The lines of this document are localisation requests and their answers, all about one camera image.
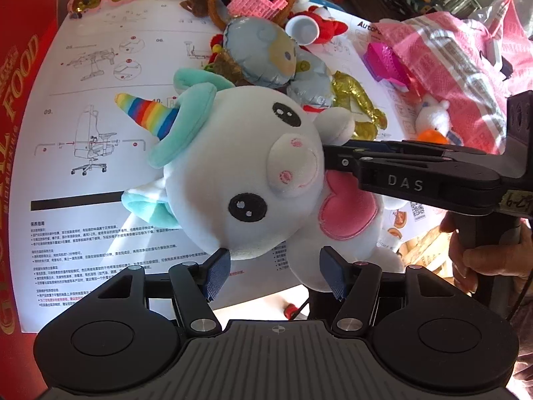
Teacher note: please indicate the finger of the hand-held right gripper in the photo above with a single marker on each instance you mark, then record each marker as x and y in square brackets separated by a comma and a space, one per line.
[416, 146]
[391, 181]

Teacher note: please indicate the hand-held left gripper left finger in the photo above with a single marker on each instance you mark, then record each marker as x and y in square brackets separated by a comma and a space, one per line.
[216, 275]

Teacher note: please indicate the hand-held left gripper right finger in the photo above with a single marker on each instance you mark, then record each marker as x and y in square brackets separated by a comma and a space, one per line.
[333, 271]

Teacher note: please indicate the white unicorn plush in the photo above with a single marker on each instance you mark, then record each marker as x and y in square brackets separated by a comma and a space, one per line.
[233, 166]

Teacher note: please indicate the red cardboard box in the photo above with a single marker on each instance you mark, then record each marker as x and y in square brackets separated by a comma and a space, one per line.
[16, 91]

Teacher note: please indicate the person's right hand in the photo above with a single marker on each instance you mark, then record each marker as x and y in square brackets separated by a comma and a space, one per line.
[468, 264]

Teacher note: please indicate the small white plush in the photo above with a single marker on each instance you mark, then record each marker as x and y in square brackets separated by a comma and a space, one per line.
[431, 116]

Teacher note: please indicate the small red toy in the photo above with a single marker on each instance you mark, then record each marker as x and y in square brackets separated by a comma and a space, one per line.
[293, 312]

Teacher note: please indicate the gold foil balloon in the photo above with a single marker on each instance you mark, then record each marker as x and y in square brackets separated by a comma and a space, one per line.
[354, 96]

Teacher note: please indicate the magenta plastic basket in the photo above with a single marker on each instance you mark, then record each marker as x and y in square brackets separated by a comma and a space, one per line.
[383, 58]

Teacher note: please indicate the pink checked blanket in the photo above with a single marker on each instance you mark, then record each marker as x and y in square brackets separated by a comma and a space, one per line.
[454, 58]

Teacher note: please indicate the black power adapter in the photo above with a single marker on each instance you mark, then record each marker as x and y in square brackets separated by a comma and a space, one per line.
[507, 68]

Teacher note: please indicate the white power strip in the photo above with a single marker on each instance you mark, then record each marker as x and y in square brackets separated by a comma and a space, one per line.
[494, 50]

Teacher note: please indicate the red white plush toy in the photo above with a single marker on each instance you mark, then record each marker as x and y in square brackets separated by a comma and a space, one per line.
[329, 29]

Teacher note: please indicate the white instruction sheet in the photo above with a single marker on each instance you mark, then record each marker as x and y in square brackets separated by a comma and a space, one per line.
[104, 175]

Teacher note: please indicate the small white plastic cup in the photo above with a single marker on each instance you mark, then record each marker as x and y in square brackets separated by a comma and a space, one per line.
[302, 29]

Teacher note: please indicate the foil sheep balloon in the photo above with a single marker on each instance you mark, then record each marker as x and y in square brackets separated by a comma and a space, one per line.
[258, 50]

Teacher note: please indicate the red fuzzy plush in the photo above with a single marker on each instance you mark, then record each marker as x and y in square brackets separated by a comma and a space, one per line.
[214, 41]

